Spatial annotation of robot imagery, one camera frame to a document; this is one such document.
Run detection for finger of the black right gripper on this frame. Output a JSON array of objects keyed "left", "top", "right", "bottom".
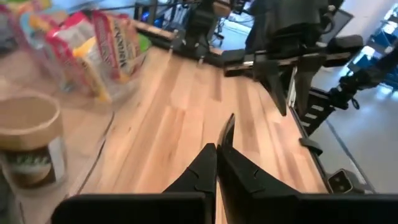
[
  {"left": 253, "top": 58, "right": 288, "bottom": 117},
  {"left": 294, "top": 54, "right": 326, "bottom": 118}
]

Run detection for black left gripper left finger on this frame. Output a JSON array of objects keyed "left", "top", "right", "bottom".
[{"left": 51, "top": 142, "right": 218, "bottom": 224}]

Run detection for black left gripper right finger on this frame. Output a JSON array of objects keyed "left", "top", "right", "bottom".
[{"left": 216, "top": 145, "right": 398, "bottom": 224}]

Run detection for black spoon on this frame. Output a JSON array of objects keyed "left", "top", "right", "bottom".
[{"left": 217, "top": 113, "right": 236, "bottom": 149}]

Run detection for yellow ramen noodle packet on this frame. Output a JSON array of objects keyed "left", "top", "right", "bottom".
[{"left": 72, "top": 36, "right": 113, "bottom": 103}]

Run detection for red ramen noodle packet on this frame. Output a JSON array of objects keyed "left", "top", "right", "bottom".
[
  {"left": 91, "top": 11, "right": 142, "bottom": 83},
  {"left": 45, "top": 12, "right": 96, "bottom": 90}
]

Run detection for tan-lidded spice jar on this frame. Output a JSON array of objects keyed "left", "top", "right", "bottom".
[{"left": 0, "top": 92, "right": 66, "bottom": 189}]

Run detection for green plastic bowl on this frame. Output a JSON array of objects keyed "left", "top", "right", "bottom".
[{"left": 137, "top": 32, "right": 152, "bottom": 54}]

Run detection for black computer tower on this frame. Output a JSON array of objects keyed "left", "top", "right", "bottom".
[{"left": 133, "top": 2, "right": 159, "bottom": 26}]

